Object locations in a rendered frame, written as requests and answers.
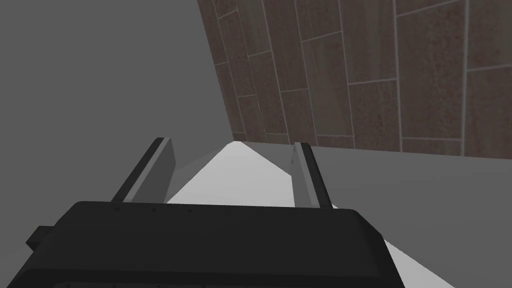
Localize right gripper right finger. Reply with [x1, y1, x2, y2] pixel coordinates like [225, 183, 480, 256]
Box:
[291, 141, 334, 209]

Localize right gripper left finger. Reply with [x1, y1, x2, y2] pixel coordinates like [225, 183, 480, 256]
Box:
[111, 137, 177, 205]

